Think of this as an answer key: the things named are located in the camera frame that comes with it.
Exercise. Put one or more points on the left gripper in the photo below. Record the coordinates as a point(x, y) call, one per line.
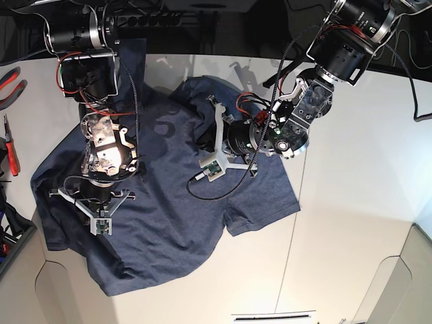
point(231, 142)

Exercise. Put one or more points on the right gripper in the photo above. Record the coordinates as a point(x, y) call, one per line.
point(95, 199)

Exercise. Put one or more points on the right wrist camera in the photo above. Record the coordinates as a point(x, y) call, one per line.
point(101, 225)

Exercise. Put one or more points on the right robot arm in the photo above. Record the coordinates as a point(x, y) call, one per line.
point(84, 37)

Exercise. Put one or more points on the red handled cutters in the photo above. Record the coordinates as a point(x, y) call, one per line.
point(11, 153)

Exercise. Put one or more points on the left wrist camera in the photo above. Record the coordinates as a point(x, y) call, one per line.
point(212, 172)

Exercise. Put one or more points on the black power strip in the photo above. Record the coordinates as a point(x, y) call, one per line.
point(177, 19)

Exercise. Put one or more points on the grey storage bin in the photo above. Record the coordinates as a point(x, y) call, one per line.
point(15, 233)

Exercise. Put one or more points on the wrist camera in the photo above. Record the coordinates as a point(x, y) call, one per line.
point(212, 172)
point(101, 225)

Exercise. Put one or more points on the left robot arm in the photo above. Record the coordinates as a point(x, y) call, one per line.
point(342, 50)

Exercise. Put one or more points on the blue t-shirt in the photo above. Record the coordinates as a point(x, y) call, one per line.
point(165, 233)

